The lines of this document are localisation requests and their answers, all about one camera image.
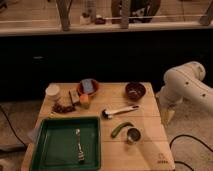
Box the orange yellow block toy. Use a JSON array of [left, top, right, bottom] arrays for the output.
[[80, 94, 90, 109]]

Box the black cable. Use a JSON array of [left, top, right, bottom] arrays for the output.
[[169, 134, 213, 171], [0, 105, 28, 148]]

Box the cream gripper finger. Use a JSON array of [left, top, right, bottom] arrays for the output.
[[162, 109, 175, 125]]

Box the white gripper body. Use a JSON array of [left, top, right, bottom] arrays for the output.
[[156, 86, 183, 109]]

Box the dark red bowl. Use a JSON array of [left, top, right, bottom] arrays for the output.
[[125, 82, 146, 101]]

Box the green cucumber toy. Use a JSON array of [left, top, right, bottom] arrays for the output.
[[111, 122, 134, 138]]

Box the blue sponge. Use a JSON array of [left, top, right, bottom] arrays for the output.
[[82, 79, 94, 94]]

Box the metal fork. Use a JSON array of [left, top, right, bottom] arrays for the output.
[[75, 129, 85, 162]]

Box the white paper cup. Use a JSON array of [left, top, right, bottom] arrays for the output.
[[45, 85, 60, 101]]

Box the brown chocolate bar toy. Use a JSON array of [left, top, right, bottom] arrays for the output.
[[69, 89, 80, 105]]

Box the green plastic tray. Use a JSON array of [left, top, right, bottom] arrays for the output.
[[29, 116, 101, 171]]

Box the small metal cup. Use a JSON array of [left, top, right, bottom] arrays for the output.
[[127, 128, 141, 144]]

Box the orange bowl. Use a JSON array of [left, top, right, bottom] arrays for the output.
[[77, 78, 99, 97]]

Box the black cable right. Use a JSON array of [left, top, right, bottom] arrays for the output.
[[169, 134, 213, 171]]

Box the black cable left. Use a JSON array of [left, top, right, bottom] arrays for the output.
[[0, 105, 28, 148]]

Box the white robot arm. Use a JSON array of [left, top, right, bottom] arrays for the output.
[[156, 61, 213, 125]]

